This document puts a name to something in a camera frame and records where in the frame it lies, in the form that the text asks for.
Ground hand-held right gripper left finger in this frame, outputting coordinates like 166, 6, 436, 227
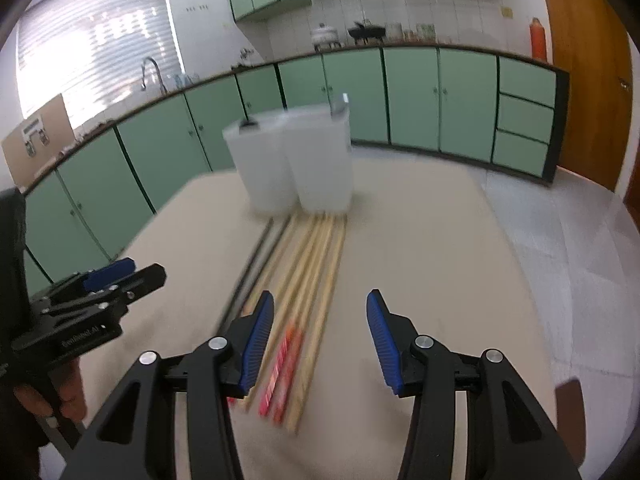
59, 290, 276, 480

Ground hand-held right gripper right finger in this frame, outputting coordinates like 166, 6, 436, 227
366, 288, 583, 480

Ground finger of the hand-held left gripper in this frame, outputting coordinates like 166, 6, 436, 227
47, 257, 137, 305
30, 263, 167, 328

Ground white two-compartment utensil holder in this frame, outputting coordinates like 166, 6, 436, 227
222, 104, 353, 213

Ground person's left hand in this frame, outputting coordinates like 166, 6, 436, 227
14, 359, 90, 423

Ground cardboard box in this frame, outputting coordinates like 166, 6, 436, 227
1, 94, 76, 191

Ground brown chair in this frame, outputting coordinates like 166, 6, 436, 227
554, 379, 587, 467

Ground chrome sink faucet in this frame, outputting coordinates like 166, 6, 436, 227
141, 56, 169, 95

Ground window blind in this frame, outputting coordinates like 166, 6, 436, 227
17, 0, 183, 117

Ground green base cabinet run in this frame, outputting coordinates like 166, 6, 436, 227
0, 45, 571, 301

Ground white cooking pot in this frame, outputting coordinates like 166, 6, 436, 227
310, 22, 342, 51

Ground black wok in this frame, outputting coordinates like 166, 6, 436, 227
348, 20, 388, 46

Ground jars on counter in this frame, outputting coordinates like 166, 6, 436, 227
387, 22, 437, 43

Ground orange bottle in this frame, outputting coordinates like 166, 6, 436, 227
530, 17, 549, 61

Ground wooden door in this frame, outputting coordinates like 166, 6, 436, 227
532, 0, 637, 193

